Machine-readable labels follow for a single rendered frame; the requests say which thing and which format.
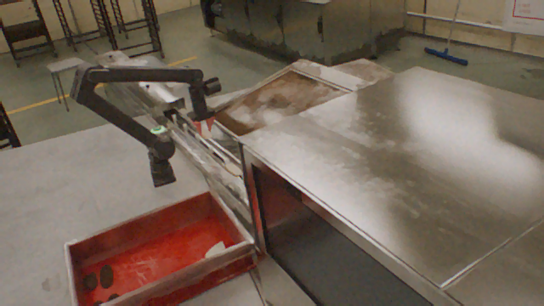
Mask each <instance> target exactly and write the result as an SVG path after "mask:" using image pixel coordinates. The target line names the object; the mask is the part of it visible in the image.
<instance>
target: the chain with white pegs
mask: <svg viewBox="0 0 544 306"><path fill-rule="evenodd" d="M63 26H64V27H66V28H67V29H68V30H70V32H71V33H72V34H73V35H74V36H75V37H78V38H79V39H80V40H81V41H82V43H84V44H85V45H86V46H88V47H89V48H90V49H91V50H93V52H94V53H95V54H96V55H99V54H98V53H96V51H95V50H94V49H93V48H91V47H90V46H89V45H88V44H87V43H85V42H84V41H83V40H82V39H81V38H80V37H79V36H78V35H77V34H75V33H74V32H73V31H71V29H70V28H69V27H68V26H67V25H63ZM164 112H165V113H167V111H164ZM167 114H168V113H167ZM168 115H169V114H168ZM169 116H170V118H171V119H172V120H174V121H175V122H176V123H177V124H178V125H179V126H181V127H182V128H183V129H184V130H185V131H186V132H188V133H189V134H190V135H191V136H192V137H193V138H196V139H197V141H198V142H199V143H200V144H201V145H203V146H204V147H205V148H207V149H208V150H210V152H211V153H212V154H213V155H214V156H216V157H217V158H218V159H219V160H220V161H221V162H223V164H224V165H226V164H230V162H229V159H227V158H226V159H224V160H223V159H221V158H220V157H219V156H218V155H216V154H214V153H213V147H212V146H209V148H208V147H207V146H206V145H204V144H203V143H202V142H201V141H200V137H199V134H196V135H195V136H194V135H193V134H192V133H191V132H189V131H188V128H187V124H183V126H182V125H181V124H180V123H179V122H178V121H177V119H176V115H169Z"/></svg>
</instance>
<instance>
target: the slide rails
mask: <svg viewBox="0 0 544 306"><path fill-rule="evenodd" d="M167 112H169V113H170V114H171V115H176V119H177V120H178V121H179V122H181V123H182V124H187V128H188V129H189V130H190V131H191V132H192V133H193V134H199V133H198V132H197V131H196V130H195V129H194V128H193V127H192V126H191V125H190V124H189V123H188V122H186V121H185V120H183V119H182V118H180V116H179V115H178V114H176V113H175V112H174V111H173V110H167ZM164 115H165V116H166V117H167V119H168V120H169V121H170V122H173V123H174V124H175V125H176V126H177V127H178V129H180V130H181V131H182V132H183V133H185V134H186V135H187V136H189V137H190V138H191V139H192V141H193V142H194V143H196V144H198V145H199V146H200V147H201V148H202V149H203V150H204V151H205V152H206V153H207V154H208V155H209V156H210V157H212V158H213V159H214V160H215V161H216V162H218V164H219V165H221V166H222V167H223V168H224V169H225V170H226V171H227V172H230V171H229V170H227V169H226V168H225V165H224V164H223V162H222V161H220V160H219V159H218V158H217V157H216V156H214V155H213V154H212V153H211V152H210V150H208V149H207V148H205V147H204V146H203V145H202V144H200V143H199V142H198V141H197V139H196V138H193V137H192V136H191V135H190V134H189V133H188V132H186V131H185V130H184V129H183V128H182V127H181V126H179V125H178V124H177V123H176V122H175V121H174V120H172V119H171V118H170V116H169V115H168V114H167V113H165V112H164ZM199 137H200V139H201V141H202V142H203V143H204V144H207V145H208V146H212V147H213V150H214V152H215V153H216V154H218V155H220V156H221V157H222V158H223V159H226V158H227V159H229V164H233V165H235V166H236V167H238V168H239V169H240V170H241V175H242V174H243V172H242V168H241V167H239V166H238V165H237V164H236V163H235V161H233V160H232V159H231V158H230V157H228V156H226V155H225V154H224V153H223V152H222V151H221V150H220V149H219V148H218V147H216V146H215V145H214V144H212V143H211V142H210V141H209V139H207V138H204V137H202V136H201V135H200V134H199ZM231 175H232V173H231ZM232 176H233V177H234V178H235V179H237V180H238V181H239V182H241V183H242V184H243V186H245V183H244V180H242V179H241V178H239V177H238V176H234V175H232Z"/></svg>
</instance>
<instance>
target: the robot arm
mask: <svg viewBox="0 0 544 306"><path fill-rule="evenodd" d="M99 82H102V83H110V82H186V83H188V85H190V87H189V88H188V89H189V93H190V101H191V105H192V110H193V111H190V112H187V113H186V114H187V117H188V118H189V119H190V121H191V122H192V123H193V125H194V126H196V129H197V131H198V133H199V134H200V135H201V123H200V122H202V121H205V122H207V127H208V131H209V132H211V130H212V124H213V121H214V114H212V113H215V110H214V109H213V108H212V107H210V105H207V101H206V100H205V96H207V97H208V96H211V95H213V94H215V93H217V92H220V91H221V90H222V86H221V82H220V81H219V78H218V77H217V76H205V77H203V71H202V70H201V69H198V68H196V67H193V66H190V65H181V66H148V65H102V64H98V65H90V64H89V63H88V62H82V64H80V65H79V66H78V67H77V70H76V73H74V77H73V81H72V84H71V91H70V98H72V99H74V100H75V101H76V102H77V103H78V104H80V105H84V106H87V108H88V109H90V110H91V111H92V112H94V113H97V114H98V115H100V116H102V117H103V119H105V120H106V121H108V122H110V123H111V124H113V125H114V126H116V127H119V128H120V129H121V130H122V131H123V132H124V133H126V134H129V135H130V136H132V137H133V138H135V139H137V141H139V142H140V143H142V144H143V145H145V146H146V148H147V149H148V151H149V152H148V153H147V156H148V158H149V160H150V161H149V164H150V166H151V168H150V171H151V176H152V179H153V183H154V186H155V188H158V187H161V186H165V184H170V183H174V182H176V181H177V179H176V177H175V173H174V171H173V166H171V164H170V161H169V160H168V159H170V158H171V157H173V156H174V154H175V152H176V146H175V144H174V143H173V142H171V141H170V139H167V138H165V137H164V136H162V135H161V134H159V133H153V132H151V131H150V130H148V128H147V127H145V126H144V125H142V124H141V123H138V122H136V121H135V120H134V119H133V118H132V117H131V116H130V115H127V114H126V113H124V112H123V111H121V110H119V109H118V108H116V106H114V105H113V104H112V103H110V102H109V101H106V100H105V99H103V98H102V97H100V95H99V94H97V93H95V92H94V91H93V90H94V89H95V87H97V86H98V84H99ZM204 94H205V96H204Z"/></svg>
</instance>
